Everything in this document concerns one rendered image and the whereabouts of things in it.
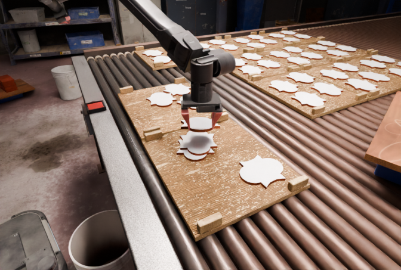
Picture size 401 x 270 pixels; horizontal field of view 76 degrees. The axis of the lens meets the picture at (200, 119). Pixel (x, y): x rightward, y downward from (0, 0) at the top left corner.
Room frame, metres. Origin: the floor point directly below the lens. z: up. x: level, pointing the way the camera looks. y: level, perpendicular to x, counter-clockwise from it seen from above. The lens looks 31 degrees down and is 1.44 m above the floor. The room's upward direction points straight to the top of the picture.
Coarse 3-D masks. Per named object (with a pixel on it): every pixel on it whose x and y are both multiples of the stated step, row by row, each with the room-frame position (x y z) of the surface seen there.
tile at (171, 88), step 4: (172, 84) 1.17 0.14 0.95; (180, 84) 1.17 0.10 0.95; (168, 88) 1.12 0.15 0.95; (172, 88) 1.12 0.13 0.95; (176, 88) 1.12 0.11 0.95; (180, 88) 1.12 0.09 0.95; (184, 88) 1.12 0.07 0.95; (188, 88) 1.12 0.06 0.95; (164, 92) 1.10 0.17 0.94; (168, 92) 1.09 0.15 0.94; (172, 92) 1.08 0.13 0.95; (176, 92) 1.08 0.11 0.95; (180, 92) 1.08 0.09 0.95; (184, 92) 1.08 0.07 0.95; (188, 92) 1.08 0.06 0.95
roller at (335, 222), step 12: (168, 72) 1.42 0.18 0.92; (300, 192) 0.50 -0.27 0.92; (312, 204) 0.46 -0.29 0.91; (324, 204) 0.45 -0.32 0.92; (324, 216) 0.42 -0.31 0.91; (336, 216) 0.42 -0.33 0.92; (336, 228) 0.39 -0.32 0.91; (348, 228) 0.38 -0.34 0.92; (348, 240) 0.36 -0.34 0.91; (360, 240) 0.35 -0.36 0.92; (360, 252) 0.33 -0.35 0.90; (372, 252) 0.33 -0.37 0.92; (372, 264) 0.31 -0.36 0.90; (384, 264) 0.30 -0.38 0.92; (396, 264) 0.30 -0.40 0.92
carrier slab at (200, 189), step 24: (144, 144) 0.69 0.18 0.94; (168, 144) 0.69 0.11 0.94; (216, 144) 0.69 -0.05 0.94; (240, 144) 0.69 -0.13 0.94; (168, 168) 0.57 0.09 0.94; (192, 168) 0.57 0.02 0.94; (216, 168) 0.57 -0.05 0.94; (240, 168) 0.57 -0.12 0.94; (288, 168) 0.57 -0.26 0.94; (168, 192) 0.49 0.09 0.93; (192, 192) 0.48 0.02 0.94; (216, 192) 0.48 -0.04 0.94; (240, 192) 0.48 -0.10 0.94; (264, 192) 0.48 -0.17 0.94; (288, 192) 0.48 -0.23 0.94; (192, 216) 0.40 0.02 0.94; (240, 216) 0.40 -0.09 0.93
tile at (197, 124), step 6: (192, 120) 0.70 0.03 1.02; (198, 120) 0.70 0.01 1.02; (204, 120) 0.70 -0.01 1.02; (210, 120) 0.70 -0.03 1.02; (186, 126) 0.64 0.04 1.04; (192, 126) 0.64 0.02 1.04; (198, 126) 0.64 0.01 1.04; (204, 126) 0.64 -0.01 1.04; (210, 126) 0.64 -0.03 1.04; (216, 126) 0.65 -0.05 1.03
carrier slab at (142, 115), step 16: (128, 96) 1.06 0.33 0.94; (144, 96) 1.06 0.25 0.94; (176, 96) 1.06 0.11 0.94; (128, 112) 0.91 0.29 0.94; (144, 112) 0.91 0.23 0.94; (160, 112) 0.91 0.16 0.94; (176, 112) 0.91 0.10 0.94; (192, 112) 0.91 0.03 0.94; (144, 128) 0.79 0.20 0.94; (176, 128) 0.79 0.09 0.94
